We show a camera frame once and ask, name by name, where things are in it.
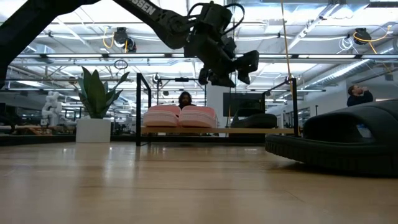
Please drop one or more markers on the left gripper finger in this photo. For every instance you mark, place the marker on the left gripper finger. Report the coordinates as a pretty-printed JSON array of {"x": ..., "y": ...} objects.
[
  {"x": 222, "y": 82},
  {"x": 248, "y": 62}
]

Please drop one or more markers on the black wall screen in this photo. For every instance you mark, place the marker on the black wall screen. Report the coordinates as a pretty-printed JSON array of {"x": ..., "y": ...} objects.
[{"x": 245, "y": 101}]

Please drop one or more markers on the black aluminium rig frame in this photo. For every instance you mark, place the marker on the black aluminium rig frame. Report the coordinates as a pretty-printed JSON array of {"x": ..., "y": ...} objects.
[{"x": 46, "y": 140}]

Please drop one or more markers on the person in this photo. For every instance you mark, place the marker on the person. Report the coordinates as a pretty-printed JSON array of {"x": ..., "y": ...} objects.
[
  {"x": 185, "y": 99},
  {"x": 357, "y": 99}
]

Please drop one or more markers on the white humanoid robot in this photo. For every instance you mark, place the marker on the white humanoid robot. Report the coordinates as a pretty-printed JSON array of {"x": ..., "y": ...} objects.
[{"x": 53, "y": 109}]

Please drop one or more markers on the pink slide sandal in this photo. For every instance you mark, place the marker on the pink slide sandal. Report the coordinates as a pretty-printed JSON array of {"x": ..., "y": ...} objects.
[
  {"x": 199, "y": 119},
  {"x": 160, "y": 119}
]

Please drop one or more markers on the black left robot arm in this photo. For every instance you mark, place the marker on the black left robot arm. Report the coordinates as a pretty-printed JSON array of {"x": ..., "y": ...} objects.
[{"x": 161, "y": 21}]

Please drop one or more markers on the wooden shelf black metal frame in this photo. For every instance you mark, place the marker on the wooden shelf black metal frame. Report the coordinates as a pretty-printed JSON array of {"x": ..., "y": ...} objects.
[{"x": 217, "y": 130}]

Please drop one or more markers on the green plant white pot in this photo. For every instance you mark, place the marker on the green plant white pot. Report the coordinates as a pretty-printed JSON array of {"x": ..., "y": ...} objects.
[{"x": 93, "y": 130}]

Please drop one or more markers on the black slide sandal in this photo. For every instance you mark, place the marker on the black slide sandal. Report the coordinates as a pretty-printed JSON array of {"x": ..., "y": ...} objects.
[
  {"x": 326, "y": 155},
  {"x": 258, "y": 121}
]

